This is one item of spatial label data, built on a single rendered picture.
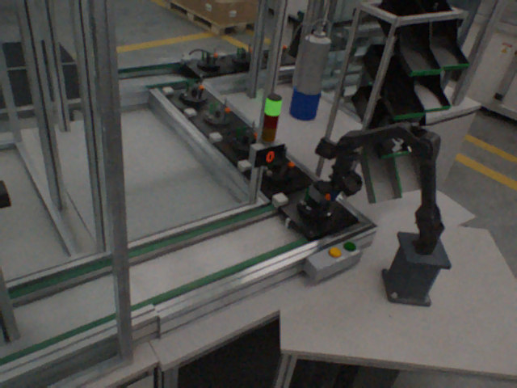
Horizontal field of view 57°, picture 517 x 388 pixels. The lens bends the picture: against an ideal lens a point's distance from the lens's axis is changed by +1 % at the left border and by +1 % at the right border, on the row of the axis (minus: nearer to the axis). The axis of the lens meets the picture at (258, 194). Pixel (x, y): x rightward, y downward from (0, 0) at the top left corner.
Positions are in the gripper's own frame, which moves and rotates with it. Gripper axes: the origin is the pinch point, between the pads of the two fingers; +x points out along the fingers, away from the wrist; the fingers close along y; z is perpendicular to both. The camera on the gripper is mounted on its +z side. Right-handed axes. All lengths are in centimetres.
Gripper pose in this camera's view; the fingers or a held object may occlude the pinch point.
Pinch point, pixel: (334, 193)
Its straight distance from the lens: 169.1
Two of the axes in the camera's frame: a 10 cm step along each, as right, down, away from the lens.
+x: -1.3, 7.9, 6.0
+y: 8.2, -2.5, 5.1
